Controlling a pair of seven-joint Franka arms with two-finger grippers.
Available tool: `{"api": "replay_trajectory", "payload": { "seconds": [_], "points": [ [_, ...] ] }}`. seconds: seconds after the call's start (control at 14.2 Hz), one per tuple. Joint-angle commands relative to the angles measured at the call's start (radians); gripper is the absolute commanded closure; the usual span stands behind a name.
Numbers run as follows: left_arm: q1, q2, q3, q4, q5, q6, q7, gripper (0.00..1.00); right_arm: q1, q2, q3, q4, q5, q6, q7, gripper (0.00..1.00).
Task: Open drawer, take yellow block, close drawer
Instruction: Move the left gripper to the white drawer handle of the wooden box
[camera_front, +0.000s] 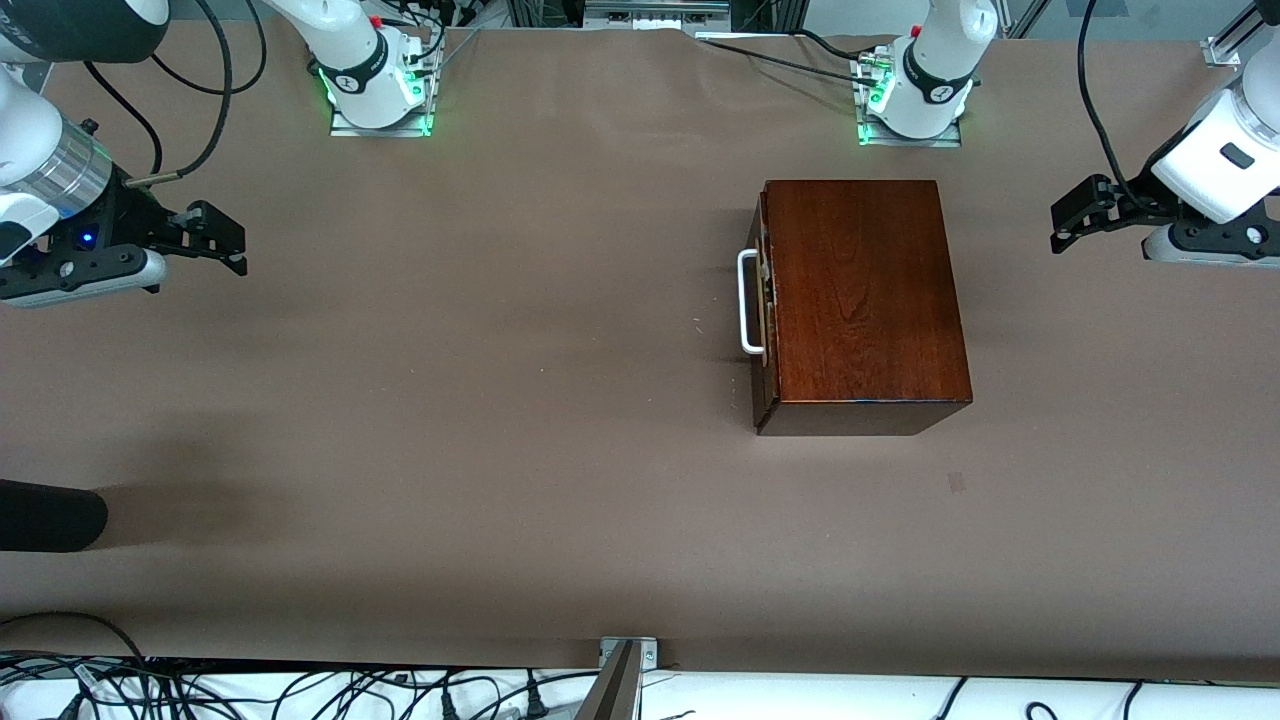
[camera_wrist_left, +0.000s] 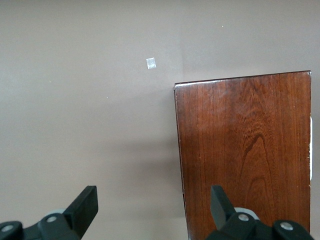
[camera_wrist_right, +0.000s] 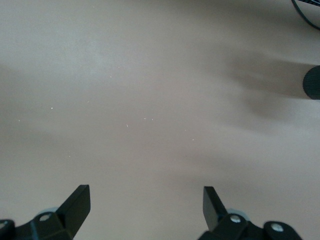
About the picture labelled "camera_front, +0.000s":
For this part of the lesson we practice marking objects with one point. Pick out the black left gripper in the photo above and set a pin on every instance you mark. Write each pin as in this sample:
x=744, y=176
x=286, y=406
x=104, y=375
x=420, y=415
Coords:
x=1142, y=201

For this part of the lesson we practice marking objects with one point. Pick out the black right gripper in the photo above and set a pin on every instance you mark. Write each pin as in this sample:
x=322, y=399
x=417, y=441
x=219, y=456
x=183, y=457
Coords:
x=128, y=217

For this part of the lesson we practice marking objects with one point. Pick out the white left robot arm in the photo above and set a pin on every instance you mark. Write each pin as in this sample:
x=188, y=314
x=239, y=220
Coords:
x=940, y=60

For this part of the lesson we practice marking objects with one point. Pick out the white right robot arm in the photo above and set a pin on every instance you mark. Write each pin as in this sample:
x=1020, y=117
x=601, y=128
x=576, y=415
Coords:
x=40, y=140

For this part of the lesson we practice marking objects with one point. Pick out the dark wooden drawer cabinet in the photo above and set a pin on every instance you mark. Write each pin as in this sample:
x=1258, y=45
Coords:
x=860, y=300

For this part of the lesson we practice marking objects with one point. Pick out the black cylindrical object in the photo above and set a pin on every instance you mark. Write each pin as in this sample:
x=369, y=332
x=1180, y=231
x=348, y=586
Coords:
x=50, y=516

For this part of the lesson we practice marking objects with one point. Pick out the brown table cover sheet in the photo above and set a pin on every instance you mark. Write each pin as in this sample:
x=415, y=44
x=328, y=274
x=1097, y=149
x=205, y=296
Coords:
x=500, y=450

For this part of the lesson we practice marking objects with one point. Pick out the black power plug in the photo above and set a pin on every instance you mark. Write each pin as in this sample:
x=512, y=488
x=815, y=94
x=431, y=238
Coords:
x=536, y=705
x=450, y=708

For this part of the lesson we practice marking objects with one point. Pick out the grey metal bar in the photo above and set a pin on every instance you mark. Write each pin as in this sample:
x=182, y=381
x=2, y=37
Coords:
x=612, y=695

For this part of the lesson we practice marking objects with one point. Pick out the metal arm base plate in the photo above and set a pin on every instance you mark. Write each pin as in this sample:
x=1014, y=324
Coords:
x=345, y=128
x=875, y=138

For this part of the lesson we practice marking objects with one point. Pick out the aluminium corner bracket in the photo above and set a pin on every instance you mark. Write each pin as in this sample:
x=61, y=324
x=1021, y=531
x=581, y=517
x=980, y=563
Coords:
x=1222, y=52

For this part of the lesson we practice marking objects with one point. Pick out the aluminium frame rail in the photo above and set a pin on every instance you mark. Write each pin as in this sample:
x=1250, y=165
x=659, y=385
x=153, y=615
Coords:
x=650, y=12

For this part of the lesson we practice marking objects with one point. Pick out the small metal edge bracket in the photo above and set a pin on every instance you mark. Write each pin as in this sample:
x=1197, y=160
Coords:
x=645, y=652

